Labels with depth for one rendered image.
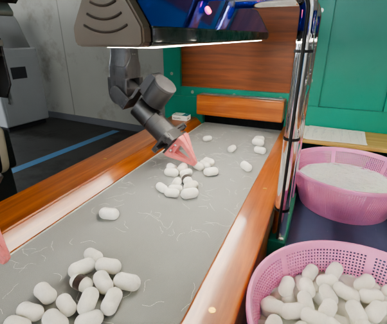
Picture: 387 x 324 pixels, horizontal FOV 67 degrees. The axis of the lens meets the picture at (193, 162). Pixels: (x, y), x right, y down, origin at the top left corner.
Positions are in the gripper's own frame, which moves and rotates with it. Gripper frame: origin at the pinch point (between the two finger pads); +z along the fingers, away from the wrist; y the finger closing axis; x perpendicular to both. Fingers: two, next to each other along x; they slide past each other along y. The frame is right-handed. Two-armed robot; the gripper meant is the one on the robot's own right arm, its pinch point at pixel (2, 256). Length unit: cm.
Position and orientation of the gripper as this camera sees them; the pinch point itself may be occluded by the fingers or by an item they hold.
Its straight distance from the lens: 42.6
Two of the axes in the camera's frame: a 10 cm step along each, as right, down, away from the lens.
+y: 3.9, -3.6, 8.5
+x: -6.1, 5.9, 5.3
